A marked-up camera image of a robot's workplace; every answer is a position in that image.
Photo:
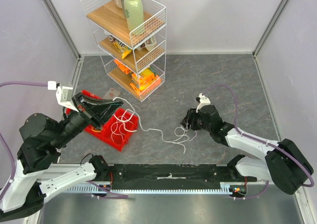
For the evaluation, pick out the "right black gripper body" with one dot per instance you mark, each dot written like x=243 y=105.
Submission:
x=193 y=120

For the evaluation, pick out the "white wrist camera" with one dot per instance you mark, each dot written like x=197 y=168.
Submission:
x=63 y=94
x=202 y=101

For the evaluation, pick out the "orange yellow snack boxes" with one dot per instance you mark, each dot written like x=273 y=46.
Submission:
x=144 y=80

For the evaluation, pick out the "white wire shelf rack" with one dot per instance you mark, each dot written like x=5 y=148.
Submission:
x=106 y=19

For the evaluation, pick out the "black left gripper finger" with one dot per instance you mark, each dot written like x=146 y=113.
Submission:
x=86 y=102
x=98 y=117

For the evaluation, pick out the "red compartment bin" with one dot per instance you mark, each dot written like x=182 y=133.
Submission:
x=116 y=133

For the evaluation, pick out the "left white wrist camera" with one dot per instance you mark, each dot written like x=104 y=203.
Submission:
x=63 y=94

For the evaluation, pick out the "grey slotted cable duct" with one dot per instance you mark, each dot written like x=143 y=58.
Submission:
x=86 y=188

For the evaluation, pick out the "yellow M&M candy bag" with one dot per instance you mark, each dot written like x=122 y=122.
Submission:
x=123 y=49

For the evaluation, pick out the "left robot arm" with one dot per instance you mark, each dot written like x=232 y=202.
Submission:
x=43 y=137

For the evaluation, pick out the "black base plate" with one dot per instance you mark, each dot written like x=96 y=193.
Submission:
x=164 y=177

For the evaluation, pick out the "flat orange box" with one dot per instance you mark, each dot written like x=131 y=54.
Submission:
x=122 y=67

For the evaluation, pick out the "pale green bottle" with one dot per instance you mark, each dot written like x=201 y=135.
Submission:
x=135 y=16

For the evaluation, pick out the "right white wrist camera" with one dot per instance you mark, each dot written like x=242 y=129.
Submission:
x=202 y=101

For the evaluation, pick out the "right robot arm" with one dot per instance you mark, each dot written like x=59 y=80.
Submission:
x=279 y=162

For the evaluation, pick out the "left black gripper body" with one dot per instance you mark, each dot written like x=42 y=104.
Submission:
x=75 y=123

